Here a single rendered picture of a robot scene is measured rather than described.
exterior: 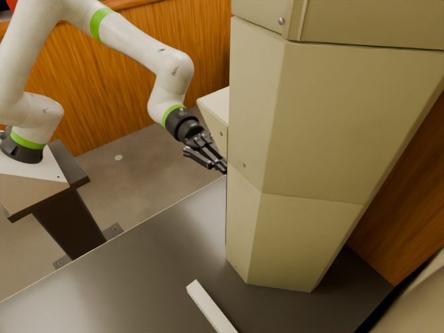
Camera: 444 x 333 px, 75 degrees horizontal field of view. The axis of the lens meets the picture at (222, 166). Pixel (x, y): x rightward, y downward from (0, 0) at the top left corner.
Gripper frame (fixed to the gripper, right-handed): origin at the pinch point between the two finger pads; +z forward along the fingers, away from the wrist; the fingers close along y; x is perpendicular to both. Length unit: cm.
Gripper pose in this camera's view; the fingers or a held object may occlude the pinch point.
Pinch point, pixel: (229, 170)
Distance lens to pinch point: 75.2
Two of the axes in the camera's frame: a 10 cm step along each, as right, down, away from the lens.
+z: 6.0, 5.9, -5.5
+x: 0.0, 6.8, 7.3
